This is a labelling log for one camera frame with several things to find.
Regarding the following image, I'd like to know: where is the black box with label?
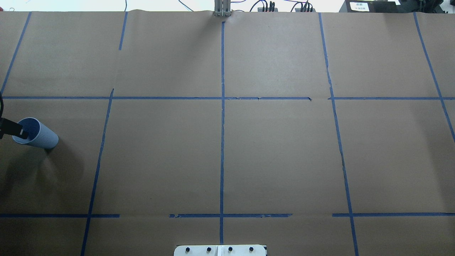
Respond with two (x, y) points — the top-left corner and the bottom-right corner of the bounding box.
(339, 0), (400, 13)

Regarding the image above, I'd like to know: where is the blue ribbed paper cup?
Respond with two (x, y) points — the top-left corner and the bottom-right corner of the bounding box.
(12, 118), (59, 149)

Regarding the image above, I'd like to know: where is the terminal connector block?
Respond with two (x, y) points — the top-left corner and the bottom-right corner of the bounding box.
(291, 1), (315, 12)
(257, 0), (278, 12)

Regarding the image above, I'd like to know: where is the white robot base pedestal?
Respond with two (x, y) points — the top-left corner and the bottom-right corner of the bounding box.
(173, 244), (268, 256)

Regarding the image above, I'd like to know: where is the right terminal connector block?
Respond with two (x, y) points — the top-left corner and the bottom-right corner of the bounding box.
(291, 1), (315, 12)

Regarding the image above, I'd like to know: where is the aluminium frame post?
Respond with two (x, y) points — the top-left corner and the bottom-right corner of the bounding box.
(213, 0), (232, 17)

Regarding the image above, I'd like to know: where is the left terminal connector block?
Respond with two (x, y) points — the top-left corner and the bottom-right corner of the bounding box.
(257, 0), (278, 12)

